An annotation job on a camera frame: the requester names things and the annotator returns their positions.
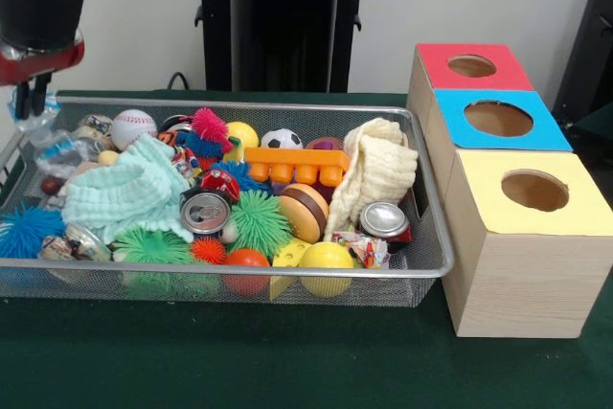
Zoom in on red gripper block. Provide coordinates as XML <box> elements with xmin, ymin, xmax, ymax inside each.
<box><xmin>0</xmin><ymin>29</ymin><xmax>86</xmax><ymax>122</ymax></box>

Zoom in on shallow mesh bin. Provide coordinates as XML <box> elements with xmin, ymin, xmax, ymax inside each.
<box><xmin>0</xmin><ymin>96</ymin><xmax>455</xmax><ymax>308</ymax></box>

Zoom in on white baseball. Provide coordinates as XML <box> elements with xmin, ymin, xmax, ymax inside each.
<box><xmin>110</xmin><ymin>109</ymin><xmax>158</xmax><ymax>151</ymax></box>

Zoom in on mint green cloth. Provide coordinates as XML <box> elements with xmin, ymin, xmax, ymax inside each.
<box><xmin>60</xmin><ymin>134</ymin><xmax>195</xmax><ymax>243</ymax></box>

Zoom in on crushed black drink can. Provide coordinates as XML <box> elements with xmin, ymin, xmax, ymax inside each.
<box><xmin>179</xmin><ymin>189</ymin><xmax>236</xmax><ymax>237</ymax></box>

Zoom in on green spiky ball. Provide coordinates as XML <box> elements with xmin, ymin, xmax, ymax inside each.
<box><xmin>228</xmin><ymin>190</ymin><xmax>294</xmax><ymax>261</ymax></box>

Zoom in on orange toy building block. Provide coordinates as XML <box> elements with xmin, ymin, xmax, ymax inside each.
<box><xmin>243</xmin><ymin>148</ymin><xmax>352</xmax><ymax>186</ymax></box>

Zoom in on toy hamburger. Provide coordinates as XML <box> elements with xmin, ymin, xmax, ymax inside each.
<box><xmin>279</xmin><ymin>182</ymin><xmax>330</xmax><ymax>245</ymax></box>

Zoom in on dark green tablecloth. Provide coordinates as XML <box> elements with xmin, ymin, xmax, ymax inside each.
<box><xmin>0</xmin><ymin>87</ymin><xmax>613</xmax><ymax>409</ymax></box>
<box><xmin>572</xmin><ymin>104</ymin><xmax>613</xmax><ymax>142</ymax></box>

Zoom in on yellow ball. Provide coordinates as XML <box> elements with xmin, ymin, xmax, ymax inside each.
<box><xmin>299</xmin><ymin>241</ymin><xmax>356</xmax><ymax>298</ymax></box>

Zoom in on cream cloth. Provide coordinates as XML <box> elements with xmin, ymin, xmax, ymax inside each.
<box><xmin>324</xmin><ymin>116</ymin><xmax>420</xmax><ymax>242</ymax></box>

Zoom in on crushed red drink can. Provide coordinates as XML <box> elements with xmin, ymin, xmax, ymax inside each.
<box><xmin>358</xmin><ymin>201</ymin><xmax>412</xmax><ymax>242</ymax></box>

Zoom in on black chair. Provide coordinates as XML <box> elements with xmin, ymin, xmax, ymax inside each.
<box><xmin>550</xmin><ymin>0</ymin><xmax>613</xmax><ymax>132</ymax></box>

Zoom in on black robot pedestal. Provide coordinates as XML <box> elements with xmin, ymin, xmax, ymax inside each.
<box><xmin>184</xmin><ymin>0</ymin><xmax>387</xmax><ymax>93</ymax></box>

